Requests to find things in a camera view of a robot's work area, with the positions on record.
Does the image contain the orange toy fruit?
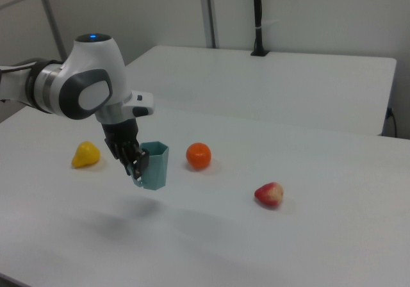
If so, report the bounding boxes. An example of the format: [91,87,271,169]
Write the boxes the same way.
[186,142,212,172]

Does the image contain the yellow toy pear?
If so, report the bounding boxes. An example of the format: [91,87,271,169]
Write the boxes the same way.
[71,141,101,168]

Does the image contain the black pole with base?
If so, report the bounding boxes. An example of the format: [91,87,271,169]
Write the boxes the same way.
[250,0,270,57]

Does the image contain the teal faceted mug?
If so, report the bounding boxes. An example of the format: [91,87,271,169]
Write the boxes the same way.
[133,141,170,191]

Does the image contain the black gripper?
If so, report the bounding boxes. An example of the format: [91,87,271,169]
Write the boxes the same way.
[101,119,151,182]

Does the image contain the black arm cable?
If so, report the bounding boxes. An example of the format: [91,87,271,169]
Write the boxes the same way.
[0,60,41,76]

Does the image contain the black cable at wall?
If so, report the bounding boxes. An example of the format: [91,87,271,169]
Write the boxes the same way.
[386,106,398,138]

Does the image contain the red toy strawberry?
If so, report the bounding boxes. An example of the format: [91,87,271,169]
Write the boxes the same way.
[254,182,284,208]

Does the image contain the grey partition post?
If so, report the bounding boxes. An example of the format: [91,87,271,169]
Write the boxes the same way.
[197,0,220,49]
[34,0,70,62]

